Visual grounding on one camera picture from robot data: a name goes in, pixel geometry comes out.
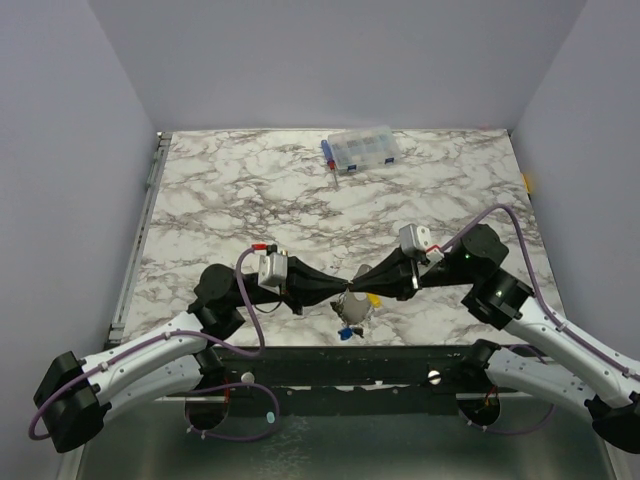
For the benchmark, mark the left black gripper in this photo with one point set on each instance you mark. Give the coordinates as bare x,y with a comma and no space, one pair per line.
307,285

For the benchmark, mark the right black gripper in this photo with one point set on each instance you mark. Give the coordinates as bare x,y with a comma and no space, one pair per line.
410,276

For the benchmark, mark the yellow key tag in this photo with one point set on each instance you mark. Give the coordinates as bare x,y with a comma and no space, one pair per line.
374,300

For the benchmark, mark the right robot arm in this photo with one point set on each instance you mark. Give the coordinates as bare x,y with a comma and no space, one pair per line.
586,376

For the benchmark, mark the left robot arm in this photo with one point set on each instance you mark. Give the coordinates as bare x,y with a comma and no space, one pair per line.
77,395

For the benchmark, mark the clear plastic organizer box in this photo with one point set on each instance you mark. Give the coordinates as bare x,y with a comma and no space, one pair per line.
361,149

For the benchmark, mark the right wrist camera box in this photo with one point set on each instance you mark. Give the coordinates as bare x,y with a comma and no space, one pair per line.
416,243

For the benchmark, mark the black mounting rail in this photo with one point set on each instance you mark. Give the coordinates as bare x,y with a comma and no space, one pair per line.
352,380

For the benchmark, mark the blue handled screwdriver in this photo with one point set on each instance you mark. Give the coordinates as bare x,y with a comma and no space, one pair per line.
329,161

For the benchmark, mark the yellow wall clip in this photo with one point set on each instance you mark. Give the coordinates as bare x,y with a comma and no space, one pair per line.
528,184

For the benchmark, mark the metal side rail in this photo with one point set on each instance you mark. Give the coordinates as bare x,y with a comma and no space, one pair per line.
118,322

